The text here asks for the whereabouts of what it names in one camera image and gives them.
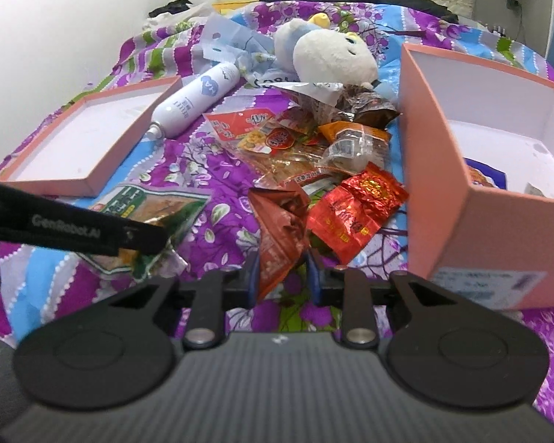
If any colourful floral bedspread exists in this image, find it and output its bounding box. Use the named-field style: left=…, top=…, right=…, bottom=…
left=0, top=1, right=554, bottom=427

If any green clear snack bag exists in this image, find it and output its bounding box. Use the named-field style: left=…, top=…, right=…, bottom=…
left=80, top=183, right=211, bottom=282

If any white blue plush duck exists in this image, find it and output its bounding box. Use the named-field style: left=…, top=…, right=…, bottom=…
left=273, top=13, right=379, bottom=85

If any dark brown snack wrapper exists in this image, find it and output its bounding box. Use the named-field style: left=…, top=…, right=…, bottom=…
left=335, top=85, right=400, bottom=130

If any pink box lid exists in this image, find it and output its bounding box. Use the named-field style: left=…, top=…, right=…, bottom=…
left=0, top=77, right=182, bottom=197

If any red orange snack packet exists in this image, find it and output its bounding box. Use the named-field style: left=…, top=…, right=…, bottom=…
left=204, top=108, right=274, bottom=144

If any red tea packet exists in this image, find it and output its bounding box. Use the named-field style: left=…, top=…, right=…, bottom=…
left=307, top=186, right=380, bottom=265

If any blue snack packet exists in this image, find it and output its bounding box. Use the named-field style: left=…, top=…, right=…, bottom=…
left=464, top=158, right=507, bottom=190

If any white spray bottle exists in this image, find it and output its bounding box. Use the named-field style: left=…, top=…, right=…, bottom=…
left=145, top=62, right=240, bottom=140

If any yellow translucent snack packet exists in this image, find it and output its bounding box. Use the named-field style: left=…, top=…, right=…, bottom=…
left=236, top=107, right=342, bottom=188

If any orange clear snack packet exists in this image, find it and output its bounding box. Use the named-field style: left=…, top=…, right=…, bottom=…
left=319, top=121, right=391, bottom=175

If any light blue wrapping paper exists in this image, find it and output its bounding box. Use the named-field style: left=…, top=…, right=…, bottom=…
left=200, top=13, right=287, bottom=87

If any pink cardboard box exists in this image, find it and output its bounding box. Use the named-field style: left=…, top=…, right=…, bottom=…
left=399, top=44, right=554, bottom=309

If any shiny red foil packet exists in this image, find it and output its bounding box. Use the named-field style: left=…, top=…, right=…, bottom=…
left=341, top=162, right=408, bottom=220

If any brown red snack packet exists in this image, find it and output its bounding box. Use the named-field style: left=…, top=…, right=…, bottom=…
left=248, top=181, right=310, bottom=300

